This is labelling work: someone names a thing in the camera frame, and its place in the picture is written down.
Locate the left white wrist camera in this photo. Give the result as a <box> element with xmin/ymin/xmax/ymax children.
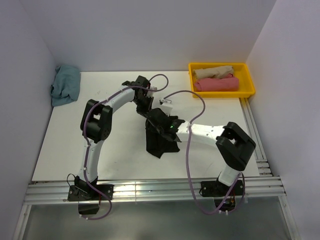
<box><xmin>146</xmin><ymin>86</ymin><xmax>158</xmax><ymax>98</ymax></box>

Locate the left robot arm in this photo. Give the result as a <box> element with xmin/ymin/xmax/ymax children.
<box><xmin>74</xmin><ymin>76</ymin><xmax>152</xmax><ymax>200</ymax></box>

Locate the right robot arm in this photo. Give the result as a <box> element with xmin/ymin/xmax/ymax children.
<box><xmin>145</xmin><ymin>108</ymin><xmax>256</xmax><ymax>195</ymax></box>

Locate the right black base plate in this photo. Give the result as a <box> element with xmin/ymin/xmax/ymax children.
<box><xmin>199</xmin><ymin>180</ymin><xmax>245</xmax><ymax>197</ymax></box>

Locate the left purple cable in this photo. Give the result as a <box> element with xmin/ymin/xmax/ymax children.
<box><xmin>82</xmin><ymin>73</ymin><xmax>170</xmax><ymax>221</ymax></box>

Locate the blue crumpled t-shirt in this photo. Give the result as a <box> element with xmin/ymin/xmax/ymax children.
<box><xmin>50</xmin><ymin>65</ymin><xmax>81</xmax><ymax>107</ymax></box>

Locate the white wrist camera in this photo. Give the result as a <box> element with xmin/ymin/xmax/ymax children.
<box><xmin>146</xmin><ymin>86</ymin><xmax>158</xmax><ymax>98</ymax></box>
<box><xmin>159</xmin><ymin>98</ymin><xmax>173</xmax><ymax>116</ymax></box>

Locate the pink rolled t-shirt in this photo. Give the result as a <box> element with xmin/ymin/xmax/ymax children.
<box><xmin>194</xmin><ymin>77</ymin><xmax>239</xmax><ymax>92</ymax></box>

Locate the black t-shirt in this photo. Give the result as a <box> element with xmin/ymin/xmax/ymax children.
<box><xmin>145</xmin><ymin>120</ymin><xmax>180</xmax><ymax>159</ymax></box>

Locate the beige rolled t-shirt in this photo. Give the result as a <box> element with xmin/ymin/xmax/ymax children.
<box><xmin>192</xmin><ymin>65</ymin><xmax>234</xmax><ymax>79</ymax></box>

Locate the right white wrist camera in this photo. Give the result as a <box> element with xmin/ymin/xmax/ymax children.
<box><xmin>159</xmin><ymin>98</ymin><xmax>173</xmax><ymax>116</ymax></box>

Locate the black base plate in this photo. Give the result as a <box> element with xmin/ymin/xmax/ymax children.
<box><xmin>199</xmin><ymin>180</ymin><xmax>245</xmax><ymax>197</ymax></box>
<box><xmin>67</xmin><ymin>182</ymin><xmax>114</xmax><ymax>202</ymax></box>

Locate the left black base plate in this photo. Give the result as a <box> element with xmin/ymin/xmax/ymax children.
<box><xmin>67</xmin><ymin>182</ymin><xmax>114</xmax><ymax>202</ymax></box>

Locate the yellow plastic bin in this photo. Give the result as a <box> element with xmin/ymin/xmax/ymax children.
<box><xmin>188</xmin><ymin>62</ymin><xmax>256</xmax><ymax>98</ymax></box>

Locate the aluminium mounting rail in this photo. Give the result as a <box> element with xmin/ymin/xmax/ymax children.
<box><xmin>22</xmin><ymin>176</ymin><xmax>287</xmax><ymax>206</ymax></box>

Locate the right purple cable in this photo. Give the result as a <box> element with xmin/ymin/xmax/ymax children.
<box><xmin>162</xmin><ymin>89</ymin><xmax>246</xmax><ymax>216</ymax></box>

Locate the purple cable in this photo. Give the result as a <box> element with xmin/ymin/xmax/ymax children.
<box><xmin>162</xmin><ymin>89</ymin><xmax>246</xmax><ymax>216</ymax></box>
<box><xmin>82</xmin><ymin>73</ymin><xmax>170</xmax><ymax>221</ymax></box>

